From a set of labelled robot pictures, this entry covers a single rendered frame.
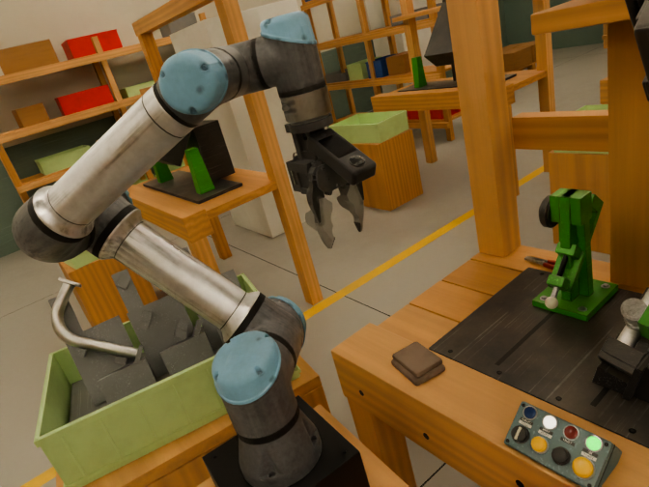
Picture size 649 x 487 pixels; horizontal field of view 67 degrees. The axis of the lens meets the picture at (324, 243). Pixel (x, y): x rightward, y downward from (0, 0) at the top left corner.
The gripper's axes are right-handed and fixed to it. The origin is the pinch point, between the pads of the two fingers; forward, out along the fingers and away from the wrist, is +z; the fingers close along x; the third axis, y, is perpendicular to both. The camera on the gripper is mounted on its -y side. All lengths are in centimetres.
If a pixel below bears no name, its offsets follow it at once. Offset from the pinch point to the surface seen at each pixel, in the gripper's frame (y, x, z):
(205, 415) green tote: 44, 25, 48
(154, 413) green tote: 46, 36, 40
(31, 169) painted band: 671, -16, 39
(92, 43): 616, -135, -83
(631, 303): -32.8, -28.8, 20.0
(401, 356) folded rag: 6.3, -10.8, 36.3
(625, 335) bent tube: -30, -32, 30
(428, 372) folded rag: -0.8, -11.3, 37.8
